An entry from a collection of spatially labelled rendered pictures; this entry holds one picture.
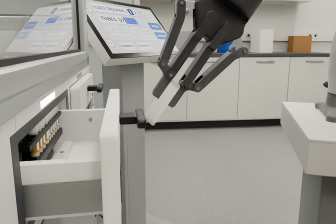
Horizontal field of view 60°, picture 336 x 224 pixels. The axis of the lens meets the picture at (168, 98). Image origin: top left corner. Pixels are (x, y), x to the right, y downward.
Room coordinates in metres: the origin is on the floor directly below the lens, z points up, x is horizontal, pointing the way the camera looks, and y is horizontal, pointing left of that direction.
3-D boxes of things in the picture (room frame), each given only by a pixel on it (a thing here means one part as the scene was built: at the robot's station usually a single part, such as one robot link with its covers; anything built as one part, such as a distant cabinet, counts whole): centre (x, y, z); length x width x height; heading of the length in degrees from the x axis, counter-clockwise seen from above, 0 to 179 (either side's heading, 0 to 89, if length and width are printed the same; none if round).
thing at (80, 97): (0.71, 0.21, 0.87); 0.29 x 0.02 x 0.11; 9
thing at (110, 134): (0.41, 0.08, 0.87); 0.29 x 0.02 x 0.11; 9
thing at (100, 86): (0.71, 0.18, 0.91); 0.07 x 0.04 x 0.01; 9
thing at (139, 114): (0.41, 0.05, 0.91); 0.07 x 0.04 x 0.01; 9
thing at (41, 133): (0.39, 0.18, 0.90); 0.18 x 0.02 x 0.01; 9
